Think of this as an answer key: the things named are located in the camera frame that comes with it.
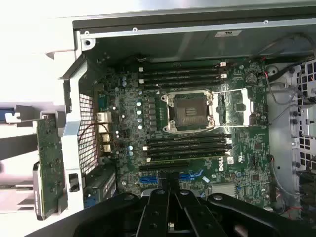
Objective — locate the round coin battery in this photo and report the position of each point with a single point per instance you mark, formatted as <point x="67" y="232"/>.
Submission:
<point x="251" y="77"/>

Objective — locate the blue expansion slot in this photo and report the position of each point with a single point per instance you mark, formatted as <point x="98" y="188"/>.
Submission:
<point x="148" y="179"/>

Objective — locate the black open PC case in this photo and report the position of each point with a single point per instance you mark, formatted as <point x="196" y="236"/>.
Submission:
<point x="172" y="47"/>

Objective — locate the green motherboard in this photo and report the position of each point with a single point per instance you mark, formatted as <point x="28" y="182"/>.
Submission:
<point x="247" y="148"/>

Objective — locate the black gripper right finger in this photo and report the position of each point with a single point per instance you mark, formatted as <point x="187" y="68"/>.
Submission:
<point x="197" y="214"/>

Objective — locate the silver chipset heatsink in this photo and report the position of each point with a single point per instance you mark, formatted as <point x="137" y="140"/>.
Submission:
<point x="223" y="190"/>

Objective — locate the silver socket cover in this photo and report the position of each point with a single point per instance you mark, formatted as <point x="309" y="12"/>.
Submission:
<point x="217" y="116"/>

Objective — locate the silver disk bay cage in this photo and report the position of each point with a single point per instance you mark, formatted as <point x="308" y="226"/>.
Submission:
<point x="296" y="138"/>

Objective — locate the CPU socket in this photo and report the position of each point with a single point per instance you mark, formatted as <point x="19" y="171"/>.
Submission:
<point x="190" y="111"/>

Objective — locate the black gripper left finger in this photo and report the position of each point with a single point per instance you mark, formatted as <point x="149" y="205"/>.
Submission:
<point x="153" y="209"/>

